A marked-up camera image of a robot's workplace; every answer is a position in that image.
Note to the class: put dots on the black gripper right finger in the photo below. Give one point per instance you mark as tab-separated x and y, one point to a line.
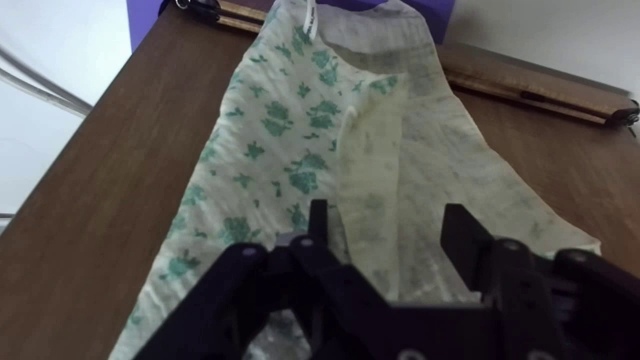
527	293

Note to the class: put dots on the black page clip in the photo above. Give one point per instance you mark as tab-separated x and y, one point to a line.
200	9
628	116

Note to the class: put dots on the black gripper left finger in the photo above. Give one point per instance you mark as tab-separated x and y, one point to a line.
267	301

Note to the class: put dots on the white cloth with green flowers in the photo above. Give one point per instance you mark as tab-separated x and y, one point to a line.
293	133

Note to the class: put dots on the purple mat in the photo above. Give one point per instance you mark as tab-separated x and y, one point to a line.
142	21

